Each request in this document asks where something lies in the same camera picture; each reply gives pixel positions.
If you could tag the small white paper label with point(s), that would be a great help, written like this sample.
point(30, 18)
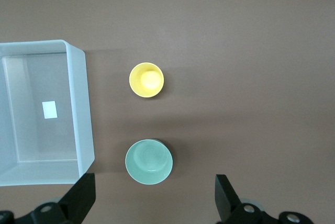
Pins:
point(49, 109)

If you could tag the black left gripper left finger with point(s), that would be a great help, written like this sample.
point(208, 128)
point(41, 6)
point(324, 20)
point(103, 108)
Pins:
point(78, 200)

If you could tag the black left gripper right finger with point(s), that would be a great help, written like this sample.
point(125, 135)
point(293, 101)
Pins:
point(227, 200)

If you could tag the yellow plastic cup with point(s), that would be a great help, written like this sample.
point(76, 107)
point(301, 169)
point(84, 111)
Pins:
point(146, 80)

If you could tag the translucent white plastic bin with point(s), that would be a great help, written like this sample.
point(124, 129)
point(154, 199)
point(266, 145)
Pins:
point(78, 103)

